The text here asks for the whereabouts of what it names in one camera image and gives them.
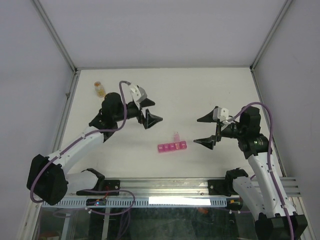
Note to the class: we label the clear bottle yellow capsules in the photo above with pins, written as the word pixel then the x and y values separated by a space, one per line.
pixel 100 91

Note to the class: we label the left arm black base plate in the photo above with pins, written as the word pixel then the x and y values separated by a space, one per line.
pixel 110 187

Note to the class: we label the aluminium mounting rail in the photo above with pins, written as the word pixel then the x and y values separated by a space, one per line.
pixel 143 187

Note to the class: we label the left aluminium frame post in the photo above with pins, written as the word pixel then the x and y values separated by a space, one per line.
pixel 53 33

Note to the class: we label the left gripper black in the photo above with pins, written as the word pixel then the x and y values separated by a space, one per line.
pixel 148 120

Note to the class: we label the aluminium frame post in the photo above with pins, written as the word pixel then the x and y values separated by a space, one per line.
pixel 275 25
pixel 53 33

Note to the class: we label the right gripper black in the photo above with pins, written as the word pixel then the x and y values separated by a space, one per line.
pixel 209 142

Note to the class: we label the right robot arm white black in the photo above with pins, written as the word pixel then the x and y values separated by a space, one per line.
pixel 275 217

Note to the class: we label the right aluminium frame post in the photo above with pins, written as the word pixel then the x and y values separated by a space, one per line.
pixel 275 25

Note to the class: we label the pink weekly pill organizer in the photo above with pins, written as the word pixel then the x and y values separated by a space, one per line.
pixel 176 145

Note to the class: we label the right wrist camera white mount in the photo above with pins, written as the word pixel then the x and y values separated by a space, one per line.
pixel 220 114

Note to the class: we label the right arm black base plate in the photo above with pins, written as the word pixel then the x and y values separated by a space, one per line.
pixel 222 187

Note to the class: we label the grey slotted cable duct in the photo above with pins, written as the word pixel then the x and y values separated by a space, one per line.
pixel 141 202

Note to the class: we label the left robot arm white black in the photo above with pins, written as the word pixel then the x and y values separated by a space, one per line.
pixel 49 179

